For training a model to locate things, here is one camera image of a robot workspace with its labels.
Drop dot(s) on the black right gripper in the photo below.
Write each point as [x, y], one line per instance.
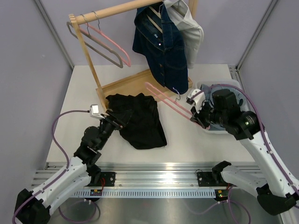
[197, 116]

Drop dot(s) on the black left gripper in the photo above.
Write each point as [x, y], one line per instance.
[118, 119]

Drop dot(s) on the black garment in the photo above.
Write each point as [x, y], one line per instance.
[144, 129]

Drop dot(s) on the light blue buttoned denim skirt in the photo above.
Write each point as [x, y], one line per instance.
[240, 98]

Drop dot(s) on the pink hanger with black garment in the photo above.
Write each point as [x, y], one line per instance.
[165, 98]

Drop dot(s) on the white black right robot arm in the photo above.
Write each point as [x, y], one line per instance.
[278, 190]

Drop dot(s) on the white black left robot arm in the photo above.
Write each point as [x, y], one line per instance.
[38, 205]

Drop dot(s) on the wooden hanger with blue garment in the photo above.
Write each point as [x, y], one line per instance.
[154, 17]

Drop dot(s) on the wooden clothes rack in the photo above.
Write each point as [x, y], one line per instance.
[132, 85]

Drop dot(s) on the white hanging garment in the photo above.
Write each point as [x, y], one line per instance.
[192, 33]

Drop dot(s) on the dark blue hanging garment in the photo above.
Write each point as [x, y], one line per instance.
[164, 52]

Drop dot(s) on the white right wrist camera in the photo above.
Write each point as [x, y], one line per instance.
[196, 97]

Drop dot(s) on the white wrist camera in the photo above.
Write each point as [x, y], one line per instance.
[196, 97]
[94, 112]

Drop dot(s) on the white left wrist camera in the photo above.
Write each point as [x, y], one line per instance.
[94, 112]

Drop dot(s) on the aluminium mounting rail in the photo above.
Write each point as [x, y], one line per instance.
[149, 175]

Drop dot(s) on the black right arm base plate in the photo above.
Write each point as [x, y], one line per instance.
[205, 179]

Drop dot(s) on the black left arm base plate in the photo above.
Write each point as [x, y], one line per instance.
[105, 178]

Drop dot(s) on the white slotted cable duct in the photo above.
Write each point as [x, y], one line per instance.
[145, 193]

